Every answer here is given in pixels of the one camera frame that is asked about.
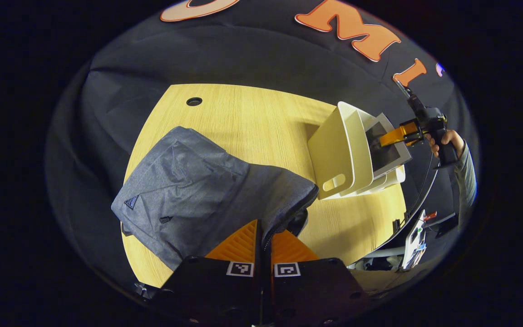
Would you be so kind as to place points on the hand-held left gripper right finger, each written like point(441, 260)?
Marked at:
point(316, 290)

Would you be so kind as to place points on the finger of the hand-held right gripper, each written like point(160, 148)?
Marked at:
point(393, 135)

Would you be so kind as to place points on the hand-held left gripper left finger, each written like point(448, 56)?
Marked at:
point(216, 290)

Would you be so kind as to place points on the grey photo cover book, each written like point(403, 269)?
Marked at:
point(391, 159)

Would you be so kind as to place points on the cream plastic bookshelf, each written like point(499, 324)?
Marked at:
point(338, 150)

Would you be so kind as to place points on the grey schoolbag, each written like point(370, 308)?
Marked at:
point(189, 190)

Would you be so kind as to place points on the black monitor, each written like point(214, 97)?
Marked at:
point(446, 225)

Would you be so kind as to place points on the white cluttered desk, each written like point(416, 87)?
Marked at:
point(413, 245)

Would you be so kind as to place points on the black backdrop cloth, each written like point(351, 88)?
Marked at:
point(243, 54)

